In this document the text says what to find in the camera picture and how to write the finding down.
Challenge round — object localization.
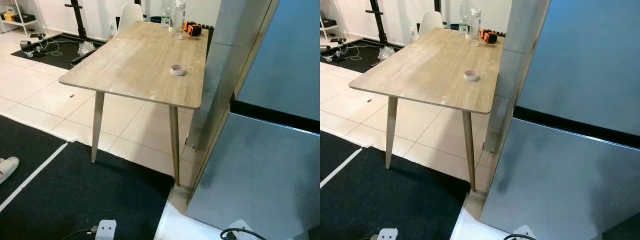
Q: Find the tall clear plastic bottle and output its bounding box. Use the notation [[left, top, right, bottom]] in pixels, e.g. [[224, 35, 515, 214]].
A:
[[469, 6, 482, 47], [173, 0, 187, 40]]

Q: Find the white slipper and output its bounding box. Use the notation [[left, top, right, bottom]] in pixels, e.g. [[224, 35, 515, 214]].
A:
[[0, 156, 20, 185]]

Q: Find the white shelf rack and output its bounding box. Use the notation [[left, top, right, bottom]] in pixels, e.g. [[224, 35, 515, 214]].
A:
[[320, 10, 343, 46], [0, 0, 43, 35]]

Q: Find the grey fridge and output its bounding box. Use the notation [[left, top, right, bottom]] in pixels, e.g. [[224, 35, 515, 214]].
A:
[[185, 0, 321, 240], [480, 0, 640, 240]]

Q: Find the black carpet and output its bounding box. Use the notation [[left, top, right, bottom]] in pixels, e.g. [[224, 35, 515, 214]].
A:
[[0, 114, 176, 240], [320, 130, 471, 240]]

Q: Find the white floor tape strip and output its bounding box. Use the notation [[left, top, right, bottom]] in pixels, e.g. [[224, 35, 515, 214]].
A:
[[320, 145, 373, 190], [0, 141, 76, 213]]

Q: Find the white chair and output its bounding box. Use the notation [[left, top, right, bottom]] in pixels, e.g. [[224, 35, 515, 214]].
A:
[[116, 3, 144, 36], [417, 11, 444, 43]]

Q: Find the grey wheeled roller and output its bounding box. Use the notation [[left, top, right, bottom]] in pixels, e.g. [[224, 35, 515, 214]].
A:
[[20, 34, 48, 57], [320, 37, 351, 62]]

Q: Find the black floor mat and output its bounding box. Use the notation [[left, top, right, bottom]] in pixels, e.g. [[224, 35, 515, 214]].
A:
[[320, 42, 401, 74], [11, 34, 106, 71]]

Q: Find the black metal rack stand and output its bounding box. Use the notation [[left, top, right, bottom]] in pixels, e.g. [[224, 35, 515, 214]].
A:
[[365, 0, 406, 51], [64, 0, 108, 65]]

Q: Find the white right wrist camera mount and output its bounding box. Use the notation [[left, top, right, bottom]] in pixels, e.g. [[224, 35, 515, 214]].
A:
[[512, 224, 538, 240], [229, 219, 261, 240]]

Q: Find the green label plastic bottle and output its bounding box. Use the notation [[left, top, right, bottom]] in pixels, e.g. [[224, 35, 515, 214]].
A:
[[459, 0, 471, 35], [161, 0, 173, 28]]

